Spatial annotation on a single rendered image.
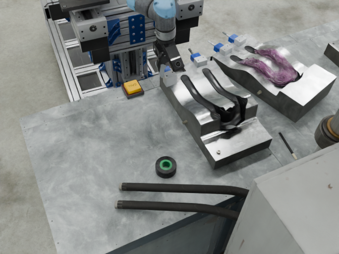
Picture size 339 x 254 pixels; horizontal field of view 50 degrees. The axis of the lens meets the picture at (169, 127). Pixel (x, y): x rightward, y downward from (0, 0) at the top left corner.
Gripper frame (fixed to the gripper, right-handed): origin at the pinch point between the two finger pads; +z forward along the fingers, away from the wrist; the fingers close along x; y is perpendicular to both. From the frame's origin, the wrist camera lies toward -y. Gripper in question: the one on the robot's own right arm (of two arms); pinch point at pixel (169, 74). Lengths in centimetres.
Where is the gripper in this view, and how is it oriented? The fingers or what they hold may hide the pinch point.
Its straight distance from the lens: 153.4
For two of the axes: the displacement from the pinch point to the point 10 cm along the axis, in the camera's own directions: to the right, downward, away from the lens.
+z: 0.2, 5.5, 8.4
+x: -9.0, 3.7, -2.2
